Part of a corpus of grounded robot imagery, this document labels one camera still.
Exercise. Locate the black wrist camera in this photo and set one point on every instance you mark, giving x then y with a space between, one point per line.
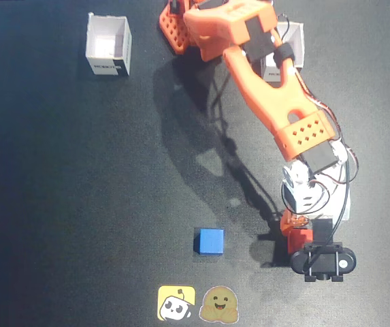
324 264

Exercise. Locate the white cardboard box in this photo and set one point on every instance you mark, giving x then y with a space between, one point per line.
271 69
108 41

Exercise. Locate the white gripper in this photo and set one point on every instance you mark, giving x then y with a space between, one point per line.
299 239

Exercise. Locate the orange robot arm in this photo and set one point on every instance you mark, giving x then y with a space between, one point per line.
259 88

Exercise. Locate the hugging face emoji sticker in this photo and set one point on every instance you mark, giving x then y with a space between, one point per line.
219 304

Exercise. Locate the black table mat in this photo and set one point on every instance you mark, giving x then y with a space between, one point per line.
79 204

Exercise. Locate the yellow robot sticker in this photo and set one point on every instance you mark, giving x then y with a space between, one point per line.
176 303

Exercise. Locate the red cube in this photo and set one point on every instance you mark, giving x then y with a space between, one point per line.
300 240

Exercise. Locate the blue cube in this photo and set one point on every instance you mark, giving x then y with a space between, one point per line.
211 241

